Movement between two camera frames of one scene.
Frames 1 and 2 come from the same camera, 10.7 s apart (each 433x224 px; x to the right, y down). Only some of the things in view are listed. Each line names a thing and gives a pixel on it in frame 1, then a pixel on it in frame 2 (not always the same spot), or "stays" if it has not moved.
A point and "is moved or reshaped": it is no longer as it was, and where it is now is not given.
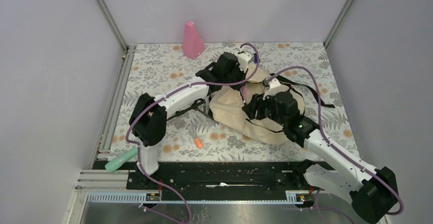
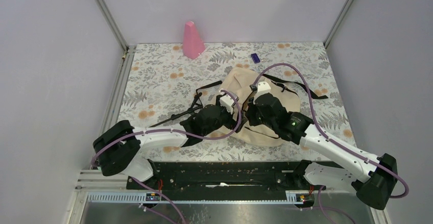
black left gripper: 241,73 to 232,123
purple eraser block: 256,59 stays
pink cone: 193,44 stays
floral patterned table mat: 197,135 stays
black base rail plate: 215,175 stays
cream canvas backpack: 226,104 is moved or reshaped
